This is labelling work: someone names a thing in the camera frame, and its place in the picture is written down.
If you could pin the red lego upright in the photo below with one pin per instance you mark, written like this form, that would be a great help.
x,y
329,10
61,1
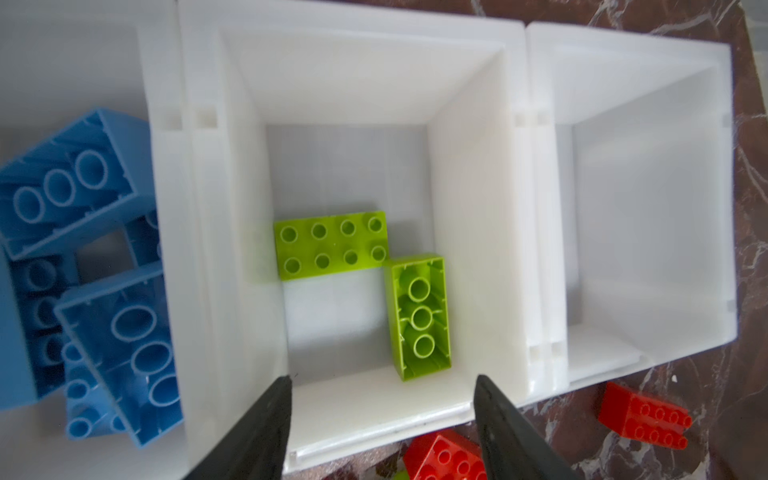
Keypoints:
x,y
444,454

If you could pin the white left bin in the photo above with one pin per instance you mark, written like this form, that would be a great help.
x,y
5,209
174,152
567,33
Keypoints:
x,y
59,60

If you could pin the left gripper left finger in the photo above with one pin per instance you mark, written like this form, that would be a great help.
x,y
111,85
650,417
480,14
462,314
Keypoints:
x,y
255,447

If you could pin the white right bin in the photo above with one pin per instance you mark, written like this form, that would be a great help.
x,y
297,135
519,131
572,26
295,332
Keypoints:
x,y
634,141

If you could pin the white middle bin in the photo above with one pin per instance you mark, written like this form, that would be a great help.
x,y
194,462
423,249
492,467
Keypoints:
x,y
305,109

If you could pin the red lego diagonal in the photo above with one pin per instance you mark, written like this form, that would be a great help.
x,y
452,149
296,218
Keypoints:
x,y
639,417

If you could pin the blue lego horizontal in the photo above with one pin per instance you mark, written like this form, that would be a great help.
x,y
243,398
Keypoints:
x,y
77,185

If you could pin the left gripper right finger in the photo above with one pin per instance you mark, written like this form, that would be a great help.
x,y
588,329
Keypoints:
x,y
511,447

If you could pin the white bin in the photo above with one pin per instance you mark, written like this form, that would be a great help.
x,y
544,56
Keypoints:
x,y
634,141
59,60
305,109

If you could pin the blue lego diagonal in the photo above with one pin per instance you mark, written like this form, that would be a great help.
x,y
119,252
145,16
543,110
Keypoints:
x,y
31,335

